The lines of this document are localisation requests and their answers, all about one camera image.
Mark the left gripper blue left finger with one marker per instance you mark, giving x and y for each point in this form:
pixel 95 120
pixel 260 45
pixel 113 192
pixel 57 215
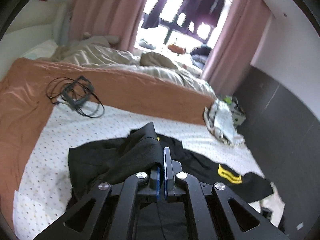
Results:
pixel 155 181

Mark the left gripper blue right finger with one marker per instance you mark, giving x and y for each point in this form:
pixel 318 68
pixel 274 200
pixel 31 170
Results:
pixel 171 168

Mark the black jacket with yellow patch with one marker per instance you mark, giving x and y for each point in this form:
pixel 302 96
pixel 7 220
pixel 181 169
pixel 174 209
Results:
pixel 116 159

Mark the dark clothes hanging at window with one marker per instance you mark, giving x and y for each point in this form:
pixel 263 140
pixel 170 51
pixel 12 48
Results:
pixel 194 18

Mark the crumpled white patterned cloth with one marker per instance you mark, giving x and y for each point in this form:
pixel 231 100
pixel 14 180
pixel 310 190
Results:
pixel 219 122

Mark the small green white box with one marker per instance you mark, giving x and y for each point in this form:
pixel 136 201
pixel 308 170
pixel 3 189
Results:
pixel 238 113

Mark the white floral bed sheet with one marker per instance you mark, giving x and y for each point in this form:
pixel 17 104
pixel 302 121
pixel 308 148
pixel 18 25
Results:
pixel 112 211

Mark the beige crumpled duvet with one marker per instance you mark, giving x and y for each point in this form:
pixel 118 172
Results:
pixel 97 52

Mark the orange blanket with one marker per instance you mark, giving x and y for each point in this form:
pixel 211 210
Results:
pixel 25 108

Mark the pink curtain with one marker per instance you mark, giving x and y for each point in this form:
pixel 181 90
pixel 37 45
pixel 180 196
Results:
pixel 229 60

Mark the white pillow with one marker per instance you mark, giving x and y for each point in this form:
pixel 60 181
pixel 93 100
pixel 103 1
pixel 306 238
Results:
pixel 45 49

